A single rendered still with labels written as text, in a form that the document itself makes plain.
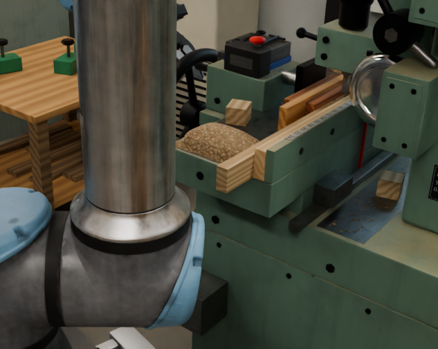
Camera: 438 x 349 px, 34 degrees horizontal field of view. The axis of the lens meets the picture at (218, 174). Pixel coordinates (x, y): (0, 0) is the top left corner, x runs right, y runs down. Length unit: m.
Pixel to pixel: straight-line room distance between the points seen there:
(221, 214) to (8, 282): 0.64
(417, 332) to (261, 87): 0.50
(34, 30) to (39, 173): 1.12
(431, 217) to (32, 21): 2.47
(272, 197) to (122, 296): 0.46
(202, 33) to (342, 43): 1.54
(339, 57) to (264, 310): 0.47
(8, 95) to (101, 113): 1.86
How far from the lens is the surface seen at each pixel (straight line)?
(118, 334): 0.99
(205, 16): 2.73
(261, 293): 1.30
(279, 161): 1.07
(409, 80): 1.03
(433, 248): 1.17
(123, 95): 0.60
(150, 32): 0.58
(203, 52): 1.49
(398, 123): 1.06
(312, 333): 1.28
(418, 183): 1.18
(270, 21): 2.93
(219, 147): 1.14
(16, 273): 0.70
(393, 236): 1.18
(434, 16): 1.01
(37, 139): 2.34
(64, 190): 2.57
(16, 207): 0.72
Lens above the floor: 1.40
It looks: 27 degrees down
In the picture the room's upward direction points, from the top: 2 degrees clockwise
